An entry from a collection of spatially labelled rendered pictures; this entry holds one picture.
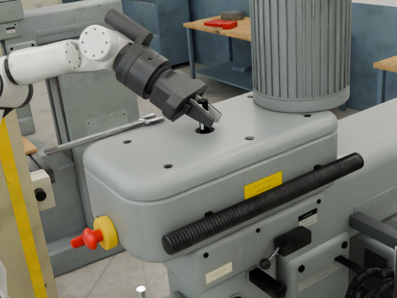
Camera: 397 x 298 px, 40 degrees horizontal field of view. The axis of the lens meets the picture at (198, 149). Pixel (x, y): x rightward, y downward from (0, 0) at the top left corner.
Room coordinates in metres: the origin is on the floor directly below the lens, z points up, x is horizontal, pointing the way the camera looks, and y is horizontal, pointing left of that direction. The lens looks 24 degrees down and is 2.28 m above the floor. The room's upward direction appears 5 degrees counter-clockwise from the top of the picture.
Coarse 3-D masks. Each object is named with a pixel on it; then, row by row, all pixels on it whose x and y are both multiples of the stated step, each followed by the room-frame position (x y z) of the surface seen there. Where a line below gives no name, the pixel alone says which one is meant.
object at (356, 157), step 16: (336, 160) 0.96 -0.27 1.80; (352, 160) 0.96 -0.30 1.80; (304, 176) 0.90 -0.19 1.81; (320, 176) 0.91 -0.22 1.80; (336, 176) 0.93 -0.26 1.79; (272, 192) 0.85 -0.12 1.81; (288, 192) 0.86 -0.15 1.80; (304, 192) 0.88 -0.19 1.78; (240, 208) 0.81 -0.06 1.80; (256, 208) 0.82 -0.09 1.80; (272, 208) 0.84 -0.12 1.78; (192, 224) 0.77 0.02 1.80; (208, 224) 0.77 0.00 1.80; (224, 224) 0.78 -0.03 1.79; (176, 240) 0.74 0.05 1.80; (192, 240) 0.75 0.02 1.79
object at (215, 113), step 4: (196, 96) 0.99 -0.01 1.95; (200, 96) 0.99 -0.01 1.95; (196, 100) 0.99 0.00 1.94; (208, 104) 0.98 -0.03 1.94; (212, 108) 0.97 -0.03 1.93; (212, 112) 0.97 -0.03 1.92; (216, 112) 0.97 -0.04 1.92; (216, 116) 0.97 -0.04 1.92; (220, 116) 0.97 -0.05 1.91; (216, 120) 0.97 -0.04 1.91
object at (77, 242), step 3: (78, 237) 0.92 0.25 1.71; (81, 237) 0.92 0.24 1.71; (72, 240) 0.91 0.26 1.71; (75, 240) 0.91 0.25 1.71; (78, 240) 0.91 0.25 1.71; (81, 240) 0.91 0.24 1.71; (72, 243) 0.91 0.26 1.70; (75, 243) 0.91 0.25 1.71; (78, 243) 0.91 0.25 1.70; (81, 243) 0.91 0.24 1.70; (72, 246) 0.91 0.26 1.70; (75, 246) 0.90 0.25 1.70; (78, 246) 0.91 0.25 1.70; (81, 246) 0.91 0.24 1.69
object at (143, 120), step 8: (136, 120) 1.05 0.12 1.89; (144, 120) 1.03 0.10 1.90; (152, 120) 1.03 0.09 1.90; (160, 120) 1.03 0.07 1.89; (112, 128) 1.00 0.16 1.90; (120, 128) 1.00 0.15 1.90; (128, 128) 1.00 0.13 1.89; (88, 136) 0.97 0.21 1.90; (96, 136) 0.97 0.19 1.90; (104, 136) 0.97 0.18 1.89; (64, 144) 0.94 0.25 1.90; (72, 144) 0.94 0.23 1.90; (80, 144) 0.95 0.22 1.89; (48, 152) 0.91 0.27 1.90; (56, 152) 0.92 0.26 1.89
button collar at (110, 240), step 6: (102, 216) 0.85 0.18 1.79; (96, 222) 0.85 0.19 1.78; (102, 222) 0.83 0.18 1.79; (108, 222) 0.84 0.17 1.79; (96, 228) 0.85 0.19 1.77; (102, 228) 0.83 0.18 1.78; (108, 228) 0.83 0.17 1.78; (114, 228) 0.83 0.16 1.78; (102, 234) 0.83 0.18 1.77; (108, 234) 0.82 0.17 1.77; (114, 234) 0.82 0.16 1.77; (108, 240) 0.82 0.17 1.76; (114, 240) 0.82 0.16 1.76; (102, 246) 0.84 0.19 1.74; (108, 246) 0.82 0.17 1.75; (114, 246) 0.83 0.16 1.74
